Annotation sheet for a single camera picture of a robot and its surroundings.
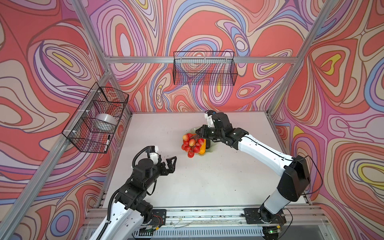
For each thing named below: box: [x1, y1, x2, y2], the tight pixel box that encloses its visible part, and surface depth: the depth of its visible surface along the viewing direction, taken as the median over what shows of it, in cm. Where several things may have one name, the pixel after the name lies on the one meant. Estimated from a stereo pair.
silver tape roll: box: [93, 113, 118, 131], surface depth 74 cm
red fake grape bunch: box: [181, 133, 205, 158], surface depth 80 cm
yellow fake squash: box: [199, 138, 207, 155], surface depth 94 cm
